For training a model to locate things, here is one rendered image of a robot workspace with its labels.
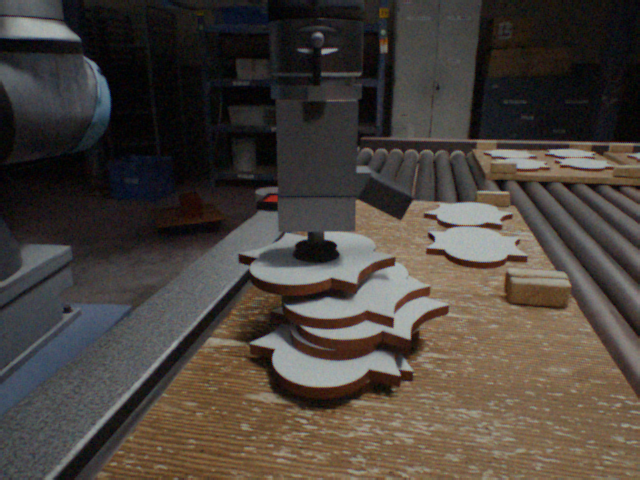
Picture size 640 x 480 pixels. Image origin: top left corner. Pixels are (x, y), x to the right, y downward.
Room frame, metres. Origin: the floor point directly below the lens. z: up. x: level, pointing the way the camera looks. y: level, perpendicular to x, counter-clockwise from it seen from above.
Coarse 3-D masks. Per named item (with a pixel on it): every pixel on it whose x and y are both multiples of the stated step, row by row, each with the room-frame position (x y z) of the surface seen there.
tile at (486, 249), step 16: (432, 240) 0.67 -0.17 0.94; (448, 240) 0.65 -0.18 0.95; (464, 240) 0.65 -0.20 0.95; (480, 240) 0.65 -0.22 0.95; (496, 240) 0.65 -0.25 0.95; (512, 240) 0.65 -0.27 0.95; (448, 256) 0.60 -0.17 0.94; (464, 256) 0.58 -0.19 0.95; (480, 256) 0.58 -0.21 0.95; (496, 256) 0.58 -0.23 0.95; (512, 256) 0.59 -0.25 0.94
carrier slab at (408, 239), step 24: (360, 216) 0.80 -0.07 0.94; (384, 216) 0.80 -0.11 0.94; (408, 216) 0.80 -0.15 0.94; (384, 240) 0.68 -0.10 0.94; (408, 240) 0.68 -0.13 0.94; (528, 240) 0.68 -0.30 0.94; (408, 264) 0.58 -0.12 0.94; (432, 264) 0.58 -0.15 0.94; (456, 264) 0.58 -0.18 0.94; (504, 264) 0.58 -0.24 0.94; (528, 264) 0.58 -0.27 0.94; (432, 288) 0.51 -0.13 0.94; (456, 288) 0.51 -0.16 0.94; (480, 288) 0.51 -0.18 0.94
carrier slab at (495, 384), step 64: (256, 320) 0.43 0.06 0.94; (448, 320) 0.43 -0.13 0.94; (512, 320) 0.43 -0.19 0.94; (576, 320) 0.43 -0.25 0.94; (192, 384) 0.33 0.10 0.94; (256, 384) 0.33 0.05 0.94; (384, 384) 0.33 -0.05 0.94; (448, 384) 0.33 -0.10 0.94; (512, 384) 0.33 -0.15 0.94; (576, 384) 0.33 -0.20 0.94; (128, 448) 0.26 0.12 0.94; (192, 448) 0.26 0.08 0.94; (256, 448) 0.26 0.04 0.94; (320, 448) 0.26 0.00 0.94; (384, 448) 0.26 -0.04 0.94; (448, 448) 0.26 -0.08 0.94; (512, 448) 0.26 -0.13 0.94; (576, 448) 0.26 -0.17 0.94
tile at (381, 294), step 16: (384, 272) 0.43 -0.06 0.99; (400, 272) 0.43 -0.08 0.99; (368, 288) 0.39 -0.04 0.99; (384, 288) 0.39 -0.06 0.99; (400, 288) 0.39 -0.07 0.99; (416, 288) 0.39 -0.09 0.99; (288, 304) 0.36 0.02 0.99; (304, 304) 0.36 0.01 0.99; (320, 304) 0.36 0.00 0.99; (336, 304) 0.36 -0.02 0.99; (352, 304) 0.36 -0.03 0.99; (368, 304) 0.36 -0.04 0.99; (384, 304) 0.36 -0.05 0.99; (400, 304) 0.37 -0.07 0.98; (304, 320) 0.34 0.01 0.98; (320, 320) 0.34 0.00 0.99; (336, 320) 0.34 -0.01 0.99; (352, 320) 0.34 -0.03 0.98; (368, 320) 0.35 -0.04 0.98; (384, 320) 0.34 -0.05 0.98
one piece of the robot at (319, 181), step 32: (320, 64) 0.38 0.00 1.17; (288, 96) 0.39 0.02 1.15; (320, 96) 0.38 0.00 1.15; (352, 96) 0.40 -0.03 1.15; (288, 128) 0.38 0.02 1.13; (320, 128) 0.38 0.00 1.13; (352, 128) 0.38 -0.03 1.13; (288, 160) 0.38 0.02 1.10; (320, 160) 0.38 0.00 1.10; (352, 160) 0.38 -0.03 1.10; (288, 192) 0.38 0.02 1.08; (320, 192) 0.38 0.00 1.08; (352, 192) 0.38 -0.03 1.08; (384, 192) 0.40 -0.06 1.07; (288, 224) 0.38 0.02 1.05; (320, 224) 0.38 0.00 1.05; (352, 224) 0.38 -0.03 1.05
